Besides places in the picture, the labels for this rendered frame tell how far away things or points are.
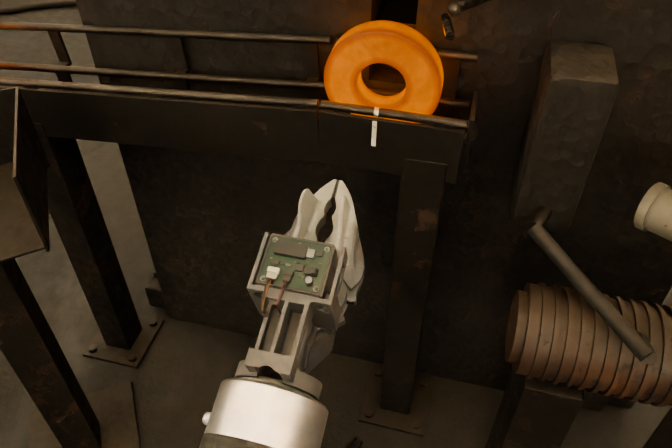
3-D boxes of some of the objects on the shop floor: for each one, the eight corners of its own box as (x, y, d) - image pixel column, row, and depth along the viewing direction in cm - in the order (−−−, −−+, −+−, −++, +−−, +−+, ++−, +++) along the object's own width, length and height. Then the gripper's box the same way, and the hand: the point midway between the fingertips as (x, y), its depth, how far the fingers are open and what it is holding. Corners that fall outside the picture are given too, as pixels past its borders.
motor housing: (466, 445, 119) (522, 258, 83) (584, 473, 114) (696, 289, 79) (460, 513, 109) (520, 335, 74) (588, 546, 105) (717, 375, 70)
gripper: (324, 387, 44) (382, 151, 54) (208, 360, 46) (285, 136, 56) (333, 412, 51) (383, 200, 62) (233, 388, 53) (297, 185, 63)
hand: (335, 196), depth 61 cm, fingers closed
